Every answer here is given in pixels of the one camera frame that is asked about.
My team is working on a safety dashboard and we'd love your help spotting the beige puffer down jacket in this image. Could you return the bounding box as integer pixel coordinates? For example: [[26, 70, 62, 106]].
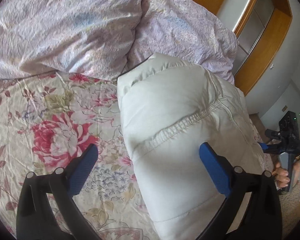
[[117, 53, 264, 239]]

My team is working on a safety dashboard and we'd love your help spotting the person's right hand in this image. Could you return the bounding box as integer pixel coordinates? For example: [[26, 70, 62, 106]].
[[272, 162, 290, 189]]

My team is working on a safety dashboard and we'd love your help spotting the floral bed sheet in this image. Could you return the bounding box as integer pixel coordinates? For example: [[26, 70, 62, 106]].
[[0, 72, 158, 239]]

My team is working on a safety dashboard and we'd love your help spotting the lilac crinkled duvet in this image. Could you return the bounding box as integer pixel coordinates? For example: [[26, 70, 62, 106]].
[[0, 0, 142, 81]]

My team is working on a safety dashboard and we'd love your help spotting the lilac crinkled pillow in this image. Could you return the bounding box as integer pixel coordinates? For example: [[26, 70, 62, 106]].
[[126, 0, 238, 83]]

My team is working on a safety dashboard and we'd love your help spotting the wooden headboard frame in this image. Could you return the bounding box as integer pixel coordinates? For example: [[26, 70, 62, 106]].
[[193, 0, 293, 94]]

